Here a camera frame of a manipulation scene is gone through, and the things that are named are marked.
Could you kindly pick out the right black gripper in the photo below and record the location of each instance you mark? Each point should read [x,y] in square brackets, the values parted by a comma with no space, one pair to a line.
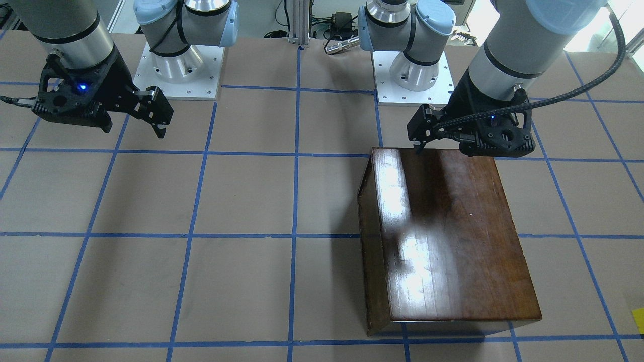
[114,79]

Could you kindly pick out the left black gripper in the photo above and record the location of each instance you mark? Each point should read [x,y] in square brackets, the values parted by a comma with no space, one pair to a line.
[459,106]

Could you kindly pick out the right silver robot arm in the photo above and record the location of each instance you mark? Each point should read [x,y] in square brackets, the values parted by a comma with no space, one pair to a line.
[76,31]

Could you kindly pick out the dark wooden drawer cabinet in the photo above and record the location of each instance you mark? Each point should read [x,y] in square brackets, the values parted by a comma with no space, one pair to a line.
[439,246]

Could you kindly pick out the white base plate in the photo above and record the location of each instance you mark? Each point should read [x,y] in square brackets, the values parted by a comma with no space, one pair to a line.
[402,83]
[194,75]

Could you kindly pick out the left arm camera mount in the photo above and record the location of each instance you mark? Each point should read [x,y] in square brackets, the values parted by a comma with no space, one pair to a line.
[498,135]

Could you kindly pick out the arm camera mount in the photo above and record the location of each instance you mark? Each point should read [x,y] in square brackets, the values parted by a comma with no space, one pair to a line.
[498,135]
[69,96]

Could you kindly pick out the right arm camera mount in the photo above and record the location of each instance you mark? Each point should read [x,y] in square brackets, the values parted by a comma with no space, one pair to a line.
[69,96]

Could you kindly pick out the aluminium frame post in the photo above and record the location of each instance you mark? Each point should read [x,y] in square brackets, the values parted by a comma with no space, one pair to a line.
[299,20]

